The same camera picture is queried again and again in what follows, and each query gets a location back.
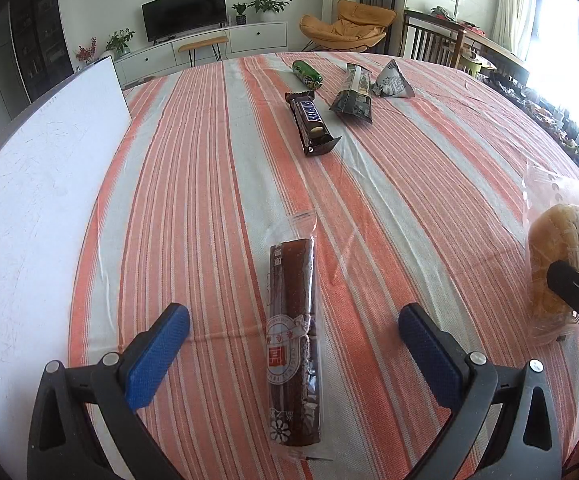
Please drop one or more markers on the long black snack packet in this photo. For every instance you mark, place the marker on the long black snack packet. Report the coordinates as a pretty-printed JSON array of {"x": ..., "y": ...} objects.
[{"x": 352, "y": 102}]

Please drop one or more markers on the small potted plant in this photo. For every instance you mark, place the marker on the small potted plant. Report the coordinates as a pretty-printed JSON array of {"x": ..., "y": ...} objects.
[{"x": 240, "y": 12}]

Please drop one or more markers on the green cylindrical snack packet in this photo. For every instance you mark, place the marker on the green cylindrical snack packet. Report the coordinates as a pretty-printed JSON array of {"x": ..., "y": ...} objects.
[{"x": 305, "y": 74}]

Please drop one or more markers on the clear bread packet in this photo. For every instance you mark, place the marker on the clear bread packet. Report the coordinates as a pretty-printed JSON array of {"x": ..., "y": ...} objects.
[{"x": 549, "y": 240}]

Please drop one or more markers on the white television cabinet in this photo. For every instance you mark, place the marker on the white television cabinet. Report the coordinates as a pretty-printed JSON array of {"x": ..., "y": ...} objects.
[{"x": 259, "y": 37}]

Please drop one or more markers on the dark wooden slatted chair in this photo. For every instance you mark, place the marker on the dark wooden slatted chair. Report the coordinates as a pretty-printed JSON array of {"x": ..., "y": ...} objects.
[{"x": 429, "y": 35}]

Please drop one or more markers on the row of assorted goods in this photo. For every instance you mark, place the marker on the row of assorted goods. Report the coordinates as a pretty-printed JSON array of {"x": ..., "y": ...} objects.
[{"x": 559, "y": 120}]

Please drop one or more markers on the black television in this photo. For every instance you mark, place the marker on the black television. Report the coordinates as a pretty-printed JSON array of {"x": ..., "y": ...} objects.
[{"x": 184, "y": 12}]

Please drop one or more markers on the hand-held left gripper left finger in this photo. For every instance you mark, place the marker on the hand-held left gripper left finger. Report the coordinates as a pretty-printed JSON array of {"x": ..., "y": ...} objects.
[{"x": 157, "y": 355}]

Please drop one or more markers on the large leafy potted plant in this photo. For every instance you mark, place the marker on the large leafy potted plant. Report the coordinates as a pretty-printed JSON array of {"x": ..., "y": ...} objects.
[{"x": 268, "y": 4}]

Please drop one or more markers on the small wooden bench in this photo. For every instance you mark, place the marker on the small wooden bench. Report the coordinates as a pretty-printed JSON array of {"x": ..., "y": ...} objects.
[{"x": 202, "y": 42}]

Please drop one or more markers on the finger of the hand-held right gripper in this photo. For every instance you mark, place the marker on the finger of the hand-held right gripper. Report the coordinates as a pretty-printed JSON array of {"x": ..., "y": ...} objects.
[{"x": 577, "y": 292}]

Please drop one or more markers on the dark glass display cabinet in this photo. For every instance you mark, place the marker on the dark glass display cabinet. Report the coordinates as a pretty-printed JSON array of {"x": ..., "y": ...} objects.
[{"x": 39, "y": 35}]

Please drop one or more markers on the grey triangular snack packet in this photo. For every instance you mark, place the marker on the grey triangular snack packet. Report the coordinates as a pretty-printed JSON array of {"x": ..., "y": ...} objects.
[{"x": 392, "y": 80}]

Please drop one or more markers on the white cardboard box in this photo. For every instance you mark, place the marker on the white cardboard box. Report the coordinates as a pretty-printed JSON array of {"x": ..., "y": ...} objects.
[{"x": 34, "y": 210}]

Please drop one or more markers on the green plant in vase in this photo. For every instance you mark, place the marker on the green plant in vase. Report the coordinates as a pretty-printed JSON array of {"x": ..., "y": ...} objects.
[{"x": 119, "y": 41}]

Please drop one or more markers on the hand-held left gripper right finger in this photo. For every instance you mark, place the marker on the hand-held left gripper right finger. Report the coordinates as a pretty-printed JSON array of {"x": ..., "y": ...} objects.
[{"x": 427, "y": 355}]

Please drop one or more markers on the brown fruit roll packet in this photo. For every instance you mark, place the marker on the brown fruit roll packet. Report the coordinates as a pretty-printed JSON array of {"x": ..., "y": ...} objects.
[{"x": 292, "y": 310}]

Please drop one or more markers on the dark brown chocolate bar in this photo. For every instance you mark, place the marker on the dark brown chocolate bar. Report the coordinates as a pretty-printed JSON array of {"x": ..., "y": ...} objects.
[{"x": 312, "y": 120}]

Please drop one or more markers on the orange striped tablecloth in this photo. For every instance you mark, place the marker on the orange striped tablecloth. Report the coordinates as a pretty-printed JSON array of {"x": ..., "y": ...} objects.
[{"x": 419, "y": 185}]

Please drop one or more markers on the white sheer curtain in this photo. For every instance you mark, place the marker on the white sheer curtain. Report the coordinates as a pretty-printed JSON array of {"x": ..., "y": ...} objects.
[{"x": 512, "y": 0}]

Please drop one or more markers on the large window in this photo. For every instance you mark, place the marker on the large window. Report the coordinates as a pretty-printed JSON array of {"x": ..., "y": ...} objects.
[{"x": 564, "y": 35}]

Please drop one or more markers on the orange lounge chair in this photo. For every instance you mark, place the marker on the orange lounge chair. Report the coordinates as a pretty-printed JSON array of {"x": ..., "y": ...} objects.
[{"x": 349, "y": 22}]

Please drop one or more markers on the red flower arrangement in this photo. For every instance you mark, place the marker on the red flower arrangement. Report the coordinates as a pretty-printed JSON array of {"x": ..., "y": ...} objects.
[{"x": 85, "y": 52}]

